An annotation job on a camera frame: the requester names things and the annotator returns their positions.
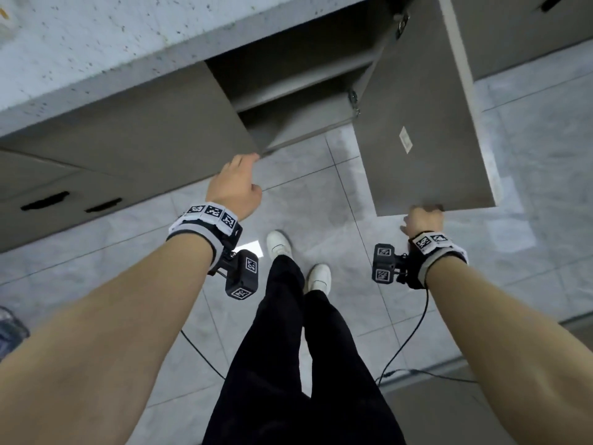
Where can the person's right hand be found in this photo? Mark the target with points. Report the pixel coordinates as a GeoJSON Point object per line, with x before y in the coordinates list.
{"type": "Point", "coordinates": [424, 222]}

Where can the person's left hand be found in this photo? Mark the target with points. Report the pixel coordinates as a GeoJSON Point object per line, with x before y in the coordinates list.
{"type": "Point", "coordinates": [234, 187]}

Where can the person's right thumb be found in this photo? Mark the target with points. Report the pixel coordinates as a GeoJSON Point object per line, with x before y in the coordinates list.
{"type": "Point", "coordinates": [404, 224]}

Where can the person's left thumb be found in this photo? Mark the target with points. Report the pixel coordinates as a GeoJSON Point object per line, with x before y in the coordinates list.
{"type": "Point", "coordinates": [255, 193]}

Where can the grey cabinet door with label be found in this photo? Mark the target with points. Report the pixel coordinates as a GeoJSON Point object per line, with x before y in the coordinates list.
{"type": "Point", "coordinates": [417, 87]}

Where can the person's right forearm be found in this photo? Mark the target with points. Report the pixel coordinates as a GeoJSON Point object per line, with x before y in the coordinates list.
{"type": "Point", "coordinates": [509, 361]}

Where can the person's left forearm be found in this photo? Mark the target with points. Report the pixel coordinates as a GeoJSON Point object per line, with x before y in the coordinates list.
{"type": "Point", "coordinates": [106, 338]}

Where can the wrist band with marker tags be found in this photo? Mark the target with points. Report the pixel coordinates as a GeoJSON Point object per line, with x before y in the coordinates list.
{"type": "Point", "coordinates": [208, 220]}
{"type": "Point", "coordinates": [435, 250]}

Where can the white shoe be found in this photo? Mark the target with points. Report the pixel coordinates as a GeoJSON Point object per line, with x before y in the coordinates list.
{"type": "Point", "coordinates": [278, 244]}
{"type": "Point", "coordinates": [319, 278]}

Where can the white label sticker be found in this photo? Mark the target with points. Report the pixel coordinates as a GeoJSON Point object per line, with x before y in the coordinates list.
{"type": "Point", "coordinates": [406, 139]}

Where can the grey cabinet shelf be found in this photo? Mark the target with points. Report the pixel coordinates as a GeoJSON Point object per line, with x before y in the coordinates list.
{"type": "Point", "coordinates": [301, 81]}

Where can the metal door hinge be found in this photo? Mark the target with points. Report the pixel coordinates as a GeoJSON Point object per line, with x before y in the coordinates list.
{"type": "Point", "coordinates": [402, 24]}
{"type": "Point", "coordinates": [354, 102]}

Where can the black trousers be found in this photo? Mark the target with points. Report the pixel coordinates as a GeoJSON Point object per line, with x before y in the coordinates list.
{"type": "Point", "coordinates": [296, 366]}

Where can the grey drawer front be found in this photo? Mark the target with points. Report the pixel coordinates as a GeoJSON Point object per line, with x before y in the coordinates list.
{"type": "Point", "coordinates": [69, 227]}

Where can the bluish plastic object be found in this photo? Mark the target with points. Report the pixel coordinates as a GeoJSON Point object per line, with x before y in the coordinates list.
{"type": "Point", "coordinates": [11, 331]}

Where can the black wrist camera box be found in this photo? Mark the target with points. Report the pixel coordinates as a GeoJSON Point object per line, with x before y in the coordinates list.
{"type": "Point", "coordinates": [384, 264]}
{"type": "Point", "coordinates": [243, 275]}

